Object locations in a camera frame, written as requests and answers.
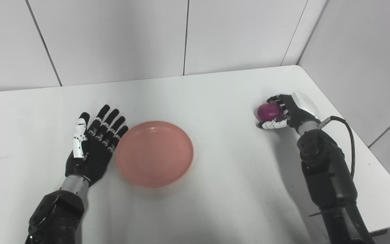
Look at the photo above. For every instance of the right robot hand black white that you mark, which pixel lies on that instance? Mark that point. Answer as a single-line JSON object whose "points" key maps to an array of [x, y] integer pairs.
{"points": [[291, 110]]}

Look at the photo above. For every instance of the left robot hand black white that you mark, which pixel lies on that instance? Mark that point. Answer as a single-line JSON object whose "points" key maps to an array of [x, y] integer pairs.
{"points": [[91, 149]]}

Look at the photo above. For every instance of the purple red onion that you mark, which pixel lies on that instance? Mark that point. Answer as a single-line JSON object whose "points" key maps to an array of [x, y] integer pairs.
{"points": [[269, 112]]}

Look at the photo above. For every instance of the pink round plate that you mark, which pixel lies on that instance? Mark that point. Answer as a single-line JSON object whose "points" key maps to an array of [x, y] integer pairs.
{"points": [[154, 153]]}

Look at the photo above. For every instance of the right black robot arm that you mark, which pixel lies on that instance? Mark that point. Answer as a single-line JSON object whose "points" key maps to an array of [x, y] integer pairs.
{"points": [[332, 179]]}

